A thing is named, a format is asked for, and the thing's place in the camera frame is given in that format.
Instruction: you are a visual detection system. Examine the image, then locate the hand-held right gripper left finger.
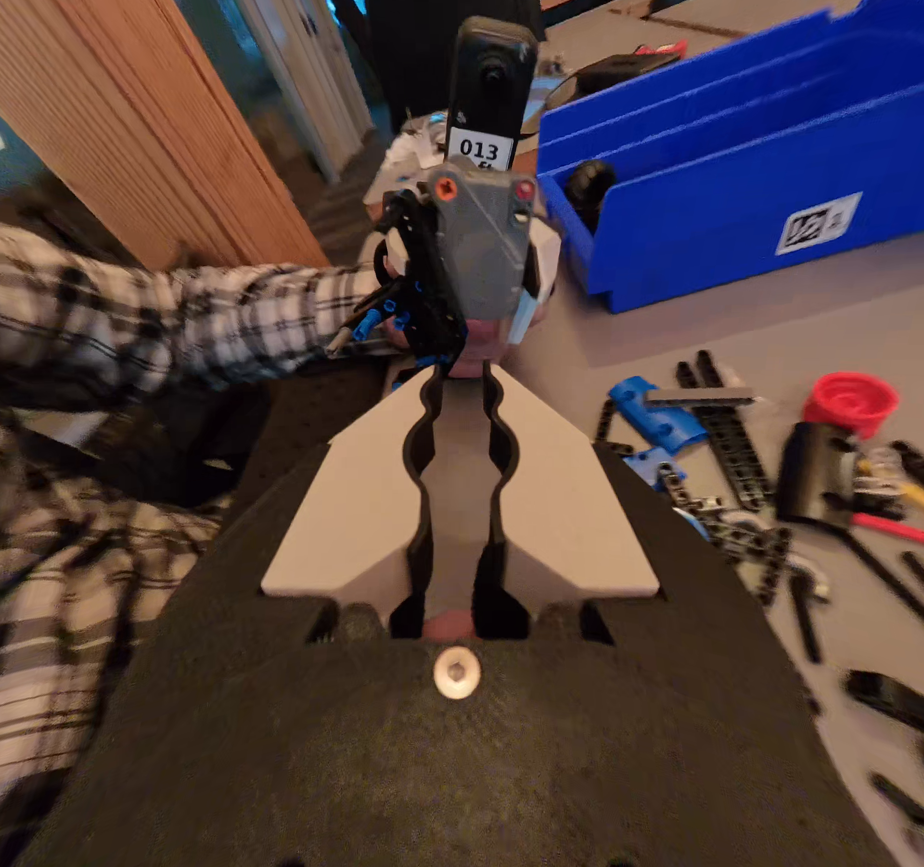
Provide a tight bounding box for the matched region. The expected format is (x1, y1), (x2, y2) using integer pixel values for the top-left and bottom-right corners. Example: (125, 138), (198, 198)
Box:
(260, 363), (445, 638)

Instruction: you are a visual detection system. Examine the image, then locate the wooden-edged table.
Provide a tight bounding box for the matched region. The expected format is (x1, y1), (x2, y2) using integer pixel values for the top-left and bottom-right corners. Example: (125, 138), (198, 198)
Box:
(364, 0), (876, 208)

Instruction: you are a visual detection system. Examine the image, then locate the person's left forearm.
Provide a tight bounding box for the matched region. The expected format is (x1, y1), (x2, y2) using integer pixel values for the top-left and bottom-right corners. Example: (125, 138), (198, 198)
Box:
(0, 224), (381, 393)

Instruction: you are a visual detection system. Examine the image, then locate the person's plaid shirt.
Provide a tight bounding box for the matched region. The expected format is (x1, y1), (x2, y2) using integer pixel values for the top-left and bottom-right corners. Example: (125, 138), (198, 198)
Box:
(0, 412), (233, 814)

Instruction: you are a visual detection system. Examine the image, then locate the person's left hand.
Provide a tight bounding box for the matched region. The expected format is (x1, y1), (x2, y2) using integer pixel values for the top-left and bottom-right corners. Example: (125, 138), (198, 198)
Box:
(380, 314), (511, 380)

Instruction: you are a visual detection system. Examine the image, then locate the dark grey toy beam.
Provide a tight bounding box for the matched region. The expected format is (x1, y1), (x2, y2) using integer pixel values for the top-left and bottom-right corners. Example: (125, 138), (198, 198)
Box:
(644, 387), (757, 408)

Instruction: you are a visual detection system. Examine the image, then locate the black L-shaped toy beam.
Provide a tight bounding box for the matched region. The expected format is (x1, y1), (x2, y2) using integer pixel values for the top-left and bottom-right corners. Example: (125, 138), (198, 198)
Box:
(595, 399), (638, 458)

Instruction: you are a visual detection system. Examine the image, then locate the black dimpled mat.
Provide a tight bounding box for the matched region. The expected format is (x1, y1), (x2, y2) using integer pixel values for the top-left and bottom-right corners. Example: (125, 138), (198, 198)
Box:
(231, 358), (394, 514)

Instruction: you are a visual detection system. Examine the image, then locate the thin black toy axle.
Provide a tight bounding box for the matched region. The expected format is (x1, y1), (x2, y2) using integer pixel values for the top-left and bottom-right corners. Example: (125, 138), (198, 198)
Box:
(837, 526), (924, 624)

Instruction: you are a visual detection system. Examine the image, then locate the blue curved toy panel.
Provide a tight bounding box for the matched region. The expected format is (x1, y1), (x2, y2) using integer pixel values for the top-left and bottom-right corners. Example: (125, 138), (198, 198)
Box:
(608, 376), (710, 456)

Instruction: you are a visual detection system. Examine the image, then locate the short black toy axle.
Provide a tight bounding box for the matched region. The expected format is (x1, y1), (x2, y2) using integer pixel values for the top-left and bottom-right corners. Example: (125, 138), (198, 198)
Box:
(787, 571), (825, 667)

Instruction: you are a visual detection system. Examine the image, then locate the toy brick motor assembly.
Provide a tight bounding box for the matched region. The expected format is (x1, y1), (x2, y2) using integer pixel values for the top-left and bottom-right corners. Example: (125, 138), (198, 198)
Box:
(325, 168), (540, 371)

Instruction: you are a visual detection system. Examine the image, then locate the blue storage bin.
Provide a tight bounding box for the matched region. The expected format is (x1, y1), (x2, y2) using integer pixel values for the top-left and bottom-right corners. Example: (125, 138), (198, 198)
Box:
(536, 0), (924, 314)

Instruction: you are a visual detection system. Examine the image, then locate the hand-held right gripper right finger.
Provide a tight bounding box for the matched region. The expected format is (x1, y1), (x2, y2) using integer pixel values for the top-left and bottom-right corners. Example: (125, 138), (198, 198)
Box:
(471, 363), (663, 639)

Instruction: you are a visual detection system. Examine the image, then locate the red toy wheel hub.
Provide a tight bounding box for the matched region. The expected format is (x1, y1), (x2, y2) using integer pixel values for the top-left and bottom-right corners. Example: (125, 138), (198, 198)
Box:
(803, 372), (902, 442)

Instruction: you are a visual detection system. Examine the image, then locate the black angled toy beam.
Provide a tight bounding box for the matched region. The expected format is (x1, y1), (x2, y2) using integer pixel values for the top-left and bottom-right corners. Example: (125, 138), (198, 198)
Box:
(870, 773), (924, 826)
(845, 668), (924, 733)

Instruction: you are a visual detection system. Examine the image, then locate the grey desk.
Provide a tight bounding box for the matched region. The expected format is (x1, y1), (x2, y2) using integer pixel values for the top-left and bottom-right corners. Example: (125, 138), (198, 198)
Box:
(359, 224), (924, 867)

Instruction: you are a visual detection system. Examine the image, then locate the small blue toy brick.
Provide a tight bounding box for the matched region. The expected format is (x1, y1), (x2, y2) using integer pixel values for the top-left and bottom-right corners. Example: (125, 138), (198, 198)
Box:
(622, 447), (688, 492)

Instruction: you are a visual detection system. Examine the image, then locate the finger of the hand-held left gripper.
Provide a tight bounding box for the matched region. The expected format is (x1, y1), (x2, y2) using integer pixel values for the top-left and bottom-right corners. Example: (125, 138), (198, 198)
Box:
(507, 220), (564, 347)
(384, 226), (418, 274)

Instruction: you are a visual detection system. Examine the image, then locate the pile of black toy beams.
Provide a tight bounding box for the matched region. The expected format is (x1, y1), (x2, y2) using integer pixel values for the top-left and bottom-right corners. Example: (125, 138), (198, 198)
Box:
(657, 466), (795, 606)

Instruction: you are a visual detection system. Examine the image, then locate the black toy tyre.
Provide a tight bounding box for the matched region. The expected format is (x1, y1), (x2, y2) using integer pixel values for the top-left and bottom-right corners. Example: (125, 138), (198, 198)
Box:
(563, 159), (619, 234)

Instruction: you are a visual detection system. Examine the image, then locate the white toy connector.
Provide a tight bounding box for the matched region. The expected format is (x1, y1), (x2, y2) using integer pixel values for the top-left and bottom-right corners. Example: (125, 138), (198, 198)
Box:
(855, 448), (908, 501)

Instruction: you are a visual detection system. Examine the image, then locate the black pouch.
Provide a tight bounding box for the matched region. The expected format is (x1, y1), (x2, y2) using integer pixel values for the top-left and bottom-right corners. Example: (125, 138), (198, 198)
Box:
(577, 40), (688, 97)

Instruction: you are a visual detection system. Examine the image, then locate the red toy axle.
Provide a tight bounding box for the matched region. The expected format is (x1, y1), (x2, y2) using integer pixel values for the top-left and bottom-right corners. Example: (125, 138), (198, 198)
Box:
(852, 512), (924, 546)

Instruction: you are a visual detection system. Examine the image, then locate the black toy cylinder piece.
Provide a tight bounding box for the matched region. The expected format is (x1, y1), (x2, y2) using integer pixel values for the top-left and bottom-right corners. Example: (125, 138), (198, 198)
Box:
(776, 421), (861, 526)

